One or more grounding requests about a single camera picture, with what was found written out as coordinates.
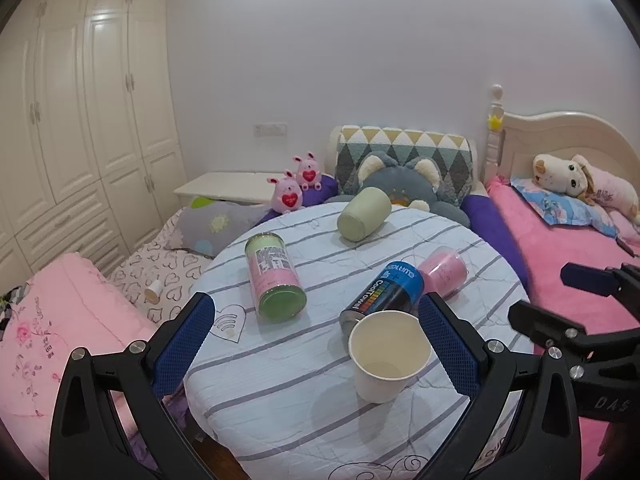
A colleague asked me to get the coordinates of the light green cup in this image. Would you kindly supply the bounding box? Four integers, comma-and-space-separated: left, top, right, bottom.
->
337, 186, 393, 247

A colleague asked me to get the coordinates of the grey cat cushion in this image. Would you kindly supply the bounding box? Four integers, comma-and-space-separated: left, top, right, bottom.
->
342, 152, 472, 227

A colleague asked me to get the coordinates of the white paper cup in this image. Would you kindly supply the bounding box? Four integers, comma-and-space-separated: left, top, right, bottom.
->
349, 310, 434, 404

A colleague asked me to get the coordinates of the blue black can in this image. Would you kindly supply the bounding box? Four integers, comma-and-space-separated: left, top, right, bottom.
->
339, 260, 425, 343

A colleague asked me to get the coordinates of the pink green canister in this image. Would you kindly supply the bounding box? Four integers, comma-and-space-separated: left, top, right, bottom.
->
244, 232, 308, 324

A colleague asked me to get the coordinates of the white wardrobe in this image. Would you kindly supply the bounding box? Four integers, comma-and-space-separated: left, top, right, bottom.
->
0, 0, 187, 281

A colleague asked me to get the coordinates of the pink floral quilt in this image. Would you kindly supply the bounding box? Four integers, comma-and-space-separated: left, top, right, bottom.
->
0, 252, 187, 463

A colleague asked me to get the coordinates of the cream pink plush toy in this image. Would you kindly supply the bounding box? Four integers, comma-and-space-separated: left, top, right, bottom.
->
531, 152, 640, 224

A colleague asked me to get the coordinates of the small pink bunny plush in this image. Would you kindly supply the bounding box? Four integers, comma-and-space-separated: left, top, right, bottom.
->
292, 151, 322, 192

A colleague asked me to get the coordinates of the blue cartoon pillow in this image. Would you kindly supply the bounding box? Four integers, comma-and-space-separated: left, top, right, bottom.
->
510, 176, 622, 237

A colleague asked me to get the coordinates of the triangle patterned cushion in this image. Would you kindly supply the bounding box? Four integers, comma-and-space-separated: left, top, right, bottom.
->
334, 126, 476, 202

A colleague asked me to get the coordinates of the white side table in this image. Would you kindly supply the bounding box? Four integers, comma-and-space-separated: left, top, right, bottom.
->
173, 171, 297, 206

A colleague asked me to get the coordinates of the pink bed sheet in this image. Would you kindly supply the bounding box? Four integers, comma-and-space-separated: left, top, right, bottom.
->
486, 175, 640, 480

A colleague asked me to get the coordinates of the white wooden bed headboard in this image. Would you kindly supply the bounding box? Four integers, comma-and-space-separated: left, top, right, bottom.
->
482, 84, 640, 197

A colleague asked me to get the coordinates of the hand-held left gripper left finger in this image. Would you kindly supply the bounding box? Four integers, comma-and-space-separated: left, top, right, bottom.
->
48, 292, 221, 480

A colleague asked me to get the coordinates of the grey flower pillow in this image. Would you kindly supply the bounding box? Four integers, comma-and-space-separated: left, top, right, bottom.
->
166, 195, 275, 257

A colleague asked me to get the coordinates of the dark striped cloth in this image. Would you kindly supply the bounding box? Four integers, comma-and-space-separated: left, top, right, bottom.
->
0, 284, 28, 322

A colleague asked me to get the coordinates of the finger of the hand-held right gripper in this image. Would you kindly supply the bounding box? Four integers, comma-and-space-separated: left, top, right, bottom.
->
507, 300, 640, 365
560, 261, 640, 306

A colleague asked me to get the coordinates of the pink translucent cup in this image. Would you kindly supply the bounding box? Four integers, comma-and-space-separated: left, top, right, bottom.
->
417, 246, 470, 299

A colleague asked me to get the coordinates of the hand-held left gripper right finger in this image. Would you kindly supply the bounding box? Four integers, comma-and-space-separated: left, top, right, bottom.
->
414, 291, 584, 480

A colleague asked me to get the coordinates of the large pink bunny plush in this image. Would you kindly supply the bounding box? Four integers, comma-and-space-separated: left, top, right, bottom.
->
270, 170, 304, 214

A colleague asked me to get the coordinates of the heart printed sheet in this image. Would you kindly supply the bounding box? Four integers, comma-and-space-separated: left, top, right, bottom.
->
107, 209, 215, 332

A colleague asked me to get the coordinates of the striped white tablecloth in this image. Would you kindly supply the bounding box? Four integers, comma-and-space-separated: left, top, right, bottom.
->
182, 203, 534, 480

